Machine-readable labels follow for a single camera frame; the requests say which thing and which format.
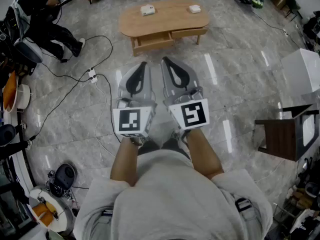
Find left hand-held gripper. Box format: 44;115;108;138
112;61;158;138

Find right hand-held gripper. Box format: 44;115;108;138
161;56;211;132

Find wooden drawer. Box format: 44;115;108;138
130;31;175;57
171;26;209;39

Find white plastic tissue pack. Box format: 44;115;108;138
140;3;156;17

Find person's right forearm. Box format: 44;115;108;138
185;128;225;180

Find person's left forearm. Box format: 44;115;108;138
109;135;141;188

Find oval wooden table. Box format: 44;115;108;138
118;0;210;57

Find person's dark trousers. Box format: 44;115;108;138
137;137;193;161

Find dark wooden side table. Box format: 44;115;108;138
254;103;320;163

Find white round stool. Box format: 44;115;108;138
14;83;33;111

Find white oval backpack pod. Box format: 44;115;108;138
13;37;44;64

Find white square cabinet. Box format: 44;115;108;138
281;48;320;99

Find person's light grey shirt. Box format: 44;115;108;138
73;150;274;240

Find orange seat cushion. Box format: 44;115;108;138
2;71;19;114

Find grey white backpack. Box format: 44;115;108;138
9;0;31;40

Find white round table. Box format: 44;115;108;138
28;185;74;233

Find black cable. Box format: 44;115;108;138
27;76;90;143
83;35;114;71
39;62;91;84
96;73;123;144

